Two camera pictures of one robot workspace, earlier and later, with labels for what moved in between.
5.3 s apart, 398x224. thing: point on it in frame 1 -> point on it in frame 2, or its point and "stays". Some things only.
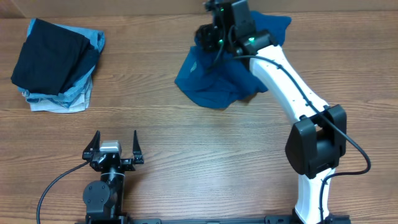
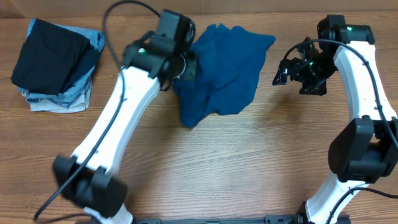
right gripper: x=205 y=37 -> x=294 y=72
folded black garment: x=53 y=57 stays
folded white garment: x=79 y=104 stays
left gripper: x=130 y=164 -> x=191 y=70
